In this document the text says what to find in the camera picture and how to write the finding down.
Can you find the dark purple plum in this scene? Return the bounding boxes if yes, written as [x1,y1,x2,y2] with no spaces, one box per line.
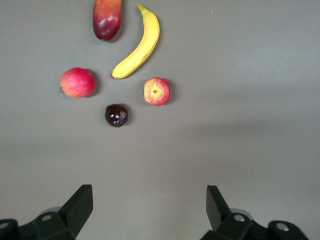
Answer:
[104,103,129,129]

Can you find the red yellow mango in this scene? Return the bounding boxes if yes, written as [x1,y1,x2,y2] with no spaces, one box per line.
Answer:
[92,0,124,41]

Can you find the yellow banana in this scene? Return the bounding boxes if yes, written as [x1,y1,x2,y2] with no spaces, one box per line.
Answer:
[110,3,161,80]

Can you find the red yellow apple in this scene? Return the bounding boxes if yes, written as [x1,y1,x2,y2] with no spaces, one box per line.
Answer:
[143,76,171,107]

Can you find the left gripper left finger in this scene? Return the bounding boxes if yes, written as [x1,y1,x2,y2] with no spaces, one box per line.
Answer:
[17,184,94,240]

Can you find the red pomegranate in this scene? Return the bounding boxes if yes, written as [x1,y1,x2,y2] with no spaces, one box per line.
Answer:
[59,66,96,99]

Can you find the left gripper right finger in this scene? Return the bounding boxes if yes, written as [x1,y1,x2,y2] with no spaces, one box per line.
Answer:
[200,185,266,240]

